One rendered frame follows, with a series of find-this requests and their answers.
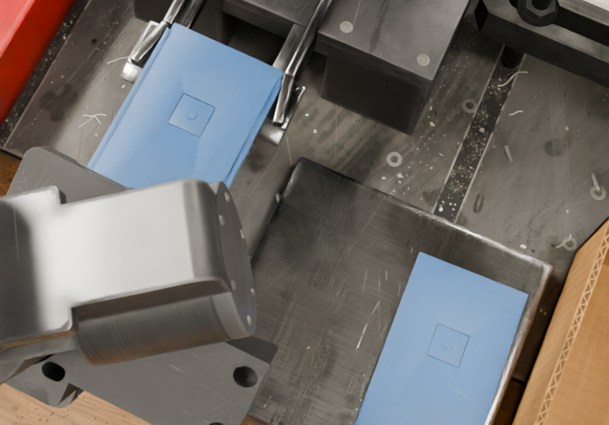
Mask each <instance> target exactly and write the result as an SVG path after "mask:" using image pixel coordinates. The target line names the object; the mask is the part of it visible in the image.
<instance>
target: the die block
mask: <svg viewBox="0 0 609 425"><path fill-rule="evenodd" d="M173 1H174V0H132V2H133V8H134V14H135V17H136V18H138V19H140V20H142V21H144V22H147V23H148V22H149V21H153V22H156V23H158V24H160V23H161V22H162V21H163V19H164V17H165V15H166V13H167V12H168V10H169V8H170V6H171V4H172V3H173ZM470 1H471V0H469V2H468V4H467V7H466V9H465V11H464V13H463V16H462V17H461V19H460V21H459V25H458V27H457V29H456V32H455V34H454V35H453V37H452V39H451V42H450V44H449V47H448V50H447V52H446V53H445V55H444V58H443V60H442V62H441V64H440V68H439V69H438V71H437V73H436V76H435V78H434V80H433V82H432V85H431V87H430V88H429V87H427V86H425V85H422V84H420V83H418V82H415V81H413V80H410V79H408V78H405V77H403V76H401V75H399V74H397V73H395V72H391V71H389V70H386V69H384V68H382V67H380V66H378V65H376V64H373V63H370V62H367V61H365V60H364V59H361V58H359V57H357V56H354V55H352V54H350V53H347V52H345V51H342V50H340V49H338V48H335V47H333V46H331V45H329V44H327V43H323V42H321V41H318V40H316V45H315V48H314V51H316V52H318V53H321V54H323V55H325V56H327V55H328V57H327V62H326V67H325V72H324V81H323V86H322V91H321V97H322V98H323V99H326V100H328V101H331V102H333V103H335V104H338V105H340V106H342V107H344V108H346V109H348V110H351V111H354V112H357V113H359V114H361V115H362V116H365V117H367V118H369V119H372V120H374V121H378V122H379V123H381V124H384V125H386V126H388V127H391V128H393V129H395V130H398V131H400V132H403V133H405V134H407V135H410V136H411V135H412V133H413V131H414V128H415V126H416V124H417V122H418V119H419V117H420V115H421V112H422V110H423V108H424V106H425V104H426V101H427V100H428V98H429V96H430V92H431V90H432V88H433V85H434V83H435V82H436V80H437V77H438V75H439V73H440V69H441V67H442V65H443V64H444V62H445V59H446V57H447V55H448V53H449V50H450V47H451V46H452V43H453V41H454V39H455V37H456V34H457V32H458V30H459V27H460V25H461V23H462V21H463V19H464V16H465V14H466V12H467V10H468V8H469V4H470ZM241 20H243V21H246V22H248V23H250V24H253V25H255V26H258V27H260V28H262V29H265V30H267V31H268V32H271V33H273V34H277V35H279V36H281V37H284V38H285V39H286V38H287V36H288V35H289V33H290V31H291V28H289V27H286V26H284V25H282V24H279V23H277V22H274V21H272V20H270V19H267V18H265V17H263V16H261V15H259V14H255V13H253V12H250V11H248V10H246V9H244V8H242V7H240V6H237V5H234V4H231V3H229V2H228V1H225V0H207V2H206V4H205V6H204V8H203V9H202V11H201V13H200V15H199V17H198V20H197V21H196V22H195V24H194V26H193V28H192V31H194V32H197V33H199V34H202V35H204V36H206V37H208V38H210V39H212V40H215V41H217V42H219V43H222V44H224V45H226V46H228V44H229V42H230V40H231V38H232V37H233V35H234V33H235V31H236V29H237V27H238V25H239V23H240V21H241Z"/></svg>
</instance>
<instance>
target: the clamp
mask: <svg viewBox="0 0 609 425"><path fill-rule="evenodd" d="M474 14H475V17H476V21H477V25H478V31H479V34H481V35H484V36H486V37H487V38H490V39H492V40H494V41H497V42H499V43H502V44H504V45H507V49H506V51H505V52H504V54H503V56H502V59H501V62H502V64H503V65H504V66H505V67H506V68H508V69H513V68H516V67H517V65H518V63H519V62H520V60H521V58H522V56H523V54H524V53H526V54H528V55H531V56H533V57H536V58H537V59H539V60H542V61H544V62H546V63H550V64H553V65H554V66H556V67H559V68H561V69H563V70H566V71H568V72H571V73H573V74H576V75H578V76H580V77H583V78H585V79H587V80H589V81H591V82H595V83H597V84H600V85H602V86H604V87H606V88H608V89H609V11H608V10H606V9H603V8H602V7H599V6H597V5H593V4H591V3H588V2H586V1H584V0H479V1H478V5H477V7H476V9H475V12H474Z"/></svg>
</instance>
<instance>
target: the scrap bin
mask: <svg viewBox="0 0 609 425"><path fill-rule="evenodd" d="M75 1H76V0H0V128H1V127H2V125H3V123H4V122H5V119H6V117H7V116H8V114H9V112H10V111H11V110H12V108H13V107H14V105H15V103H16V101H17V99H18V98H19V96H20V94H21V92H22V91H23V89H24V87H25V85H26V84H27V83H28V81H29V79H30V78H31V76H32V74H33V73H34V70H35V68H36V67H37V65H38V63H39V62H40V61H41V59H42V58H43V56H44V54H45V52H46V50H47V49H48V47H49V45H50V43H51V42H52V40H53V38H54V37H55V35H56V34H57V32H58V30H59V29H60V27H61V25H62V24H63V21H64V19H65V18H66V16H67V15H68V14H69V12H70V10H71V9H72V7H73V5H74V3H75Z"/></svg>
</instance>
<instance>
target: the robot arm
mask: <svg viewBox="0 0 609 425"><path fill-rule="evenodd" d="M255 331H256V292H255V288H254V281H253V275H252V269H251V265H250V259H249V254H248V251H247V243H246V239H245V232H244V230H243V228H242V225H241V222H240V218H239V215H238V213H237V208H236V205H235V202H234V200H233V198H232V196H231V194H230V191H229V189H228V188H227V185H226V184H225V183H224V182H223V181H219V182H214V183H209V184H208V183H207V182H206V181H205V180H202V179H178V180H173V181H170V182H165V183H160V184H157V185H152V186H147V187H144V188H133V187H125V186H123V185H122V184H120V183H118V182H115V181H113V180H111V179H108V178H106V177H104V176H103V175H101V174H99V173H97V172H95V171H93V170H91V169H88V168H86V167H84V166H82V165H80V164H78V163H76V160H75V159H73V158H71V157H69V156H67V155H65V154H63V153H61V152H60V151H57V150H54V149H52V148H50V147H46V146H44V147H32V148H30V149H29V150H28V151H27V152H26V153H25V154H24V157H23V159H22V161H21V163H20V166H19V168H18V170H17V171H16V173H15V176H14V179H13V181H12V184H11V186H10V188H9V189H8V191H7V194H6V196H4V197H0V385H2V384H3V383H5V384H7V385H9V386H11V387H13V388H15V389H17V390H19V391H21V392H23V393H25V394H27V395H29V396H31V397H33V398H35V399H37V400H39V401H41V402H43V403H45V404H47V405H49V406H53V407H55V408H59V409H61V408H65V407H67V406H68V405H70V404H71V403H72V402H73V401H75V400H76V399H77V398H78V397H79V395H80V394H81V393H82V392H84V391H87V392H89V393H90V394H92V395H94V396H96V397H98V398H100V399H102V400H104V401H107V402H108V403H110V404H112V405H114V406H116V407H118V408H120V409H122V410H124V411H127V412H128V413H130V414H132V415H134V416H136V417H138V418H140V419H142V420H145V421H147V422H148V423H151V424H153V425H242V423H243V421H244V419H245V417H246V415H247V413H248V412H251V411H252V410H253V408H254V406H255V404H256V401H257V399H258V397H259V395H260V392H261V391H262V389H263V387H264V385H265V383H266V380H267V378H268V376H269V374H270V372H271V371H272V368H273V367H272V366H271V363H272V361H273V360H274V358H275V356H276V353H277V351H278V349H279V348H278V347H277V346H276V345H275V344H274V343H270V342H268V341H265V340H262V339H258V338H256V337H253V335H254V333H255Z"/></svg>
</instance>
